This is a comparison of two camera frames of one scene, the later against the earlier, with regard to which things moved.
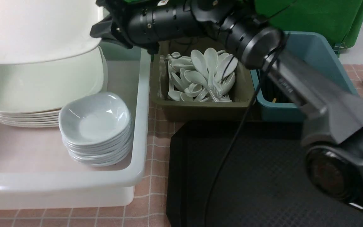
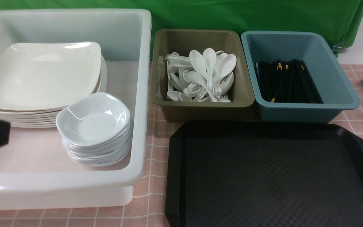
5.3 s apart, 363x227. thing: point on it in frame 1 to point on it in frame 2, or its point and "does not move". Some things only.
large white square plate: [16, 31] to [43, 76]
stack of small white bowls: [96, 129] does not move
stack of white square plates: [31, 94] does not move
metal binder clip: [338, 46] does not move
